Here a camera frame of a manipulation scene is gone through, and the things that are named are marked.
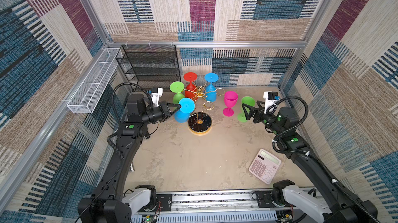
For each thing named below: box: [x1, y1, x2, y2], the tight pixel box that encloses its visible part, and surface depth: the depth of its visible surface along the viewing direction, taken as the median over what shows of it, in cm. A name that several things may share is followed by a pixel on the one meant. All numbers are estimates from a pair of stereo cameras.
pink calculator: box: [248, 148, 282, 185], surface depth 84 cm
